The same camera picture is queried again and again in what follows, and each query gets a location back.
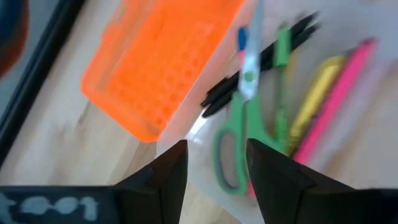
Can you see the pink highlighter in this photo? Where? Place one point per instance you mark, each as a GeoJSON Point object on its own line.
{"type": "Point", "coordinates": [335, 99]}

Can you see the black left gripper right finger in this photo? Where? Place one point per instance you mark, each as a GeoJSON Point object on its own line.
{"type": "Point", "coordinates": [295, 199]}

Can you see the black pen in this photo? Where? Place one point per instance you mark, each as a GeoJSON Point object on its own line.
{"type": "Point", "coordinates": [222, 104]}
{"type": "Point", "coordinates": [224, 88]}

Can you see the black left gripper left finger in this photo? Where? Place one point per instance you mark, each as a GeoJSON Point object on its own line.
{"type": "Point", "coordinates": [155, 193]}

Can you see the clear plastic supply box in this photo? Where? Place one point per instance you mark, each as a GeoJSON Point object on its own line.
{"type": "Point", "coordinates": [367, 102]}

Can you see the orange plastic box lid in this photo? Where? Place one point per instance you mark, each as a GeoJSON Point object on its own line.
{"type": "Point", "coordinates": [149, 68]}

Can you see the green pen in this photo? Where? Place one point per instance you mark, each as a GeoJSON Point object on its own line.
{"type": "Point", "coordinates": [282, 46]}

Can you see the black metal table frame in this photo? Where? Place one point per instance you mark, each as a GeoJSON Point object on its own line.
{"type": "Point", "coordinates": [37, 62]}

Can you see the yellow pen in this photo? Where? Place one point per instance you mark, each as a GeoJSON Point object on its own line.
{"type": "Point", "coordinates": [314, 99]}

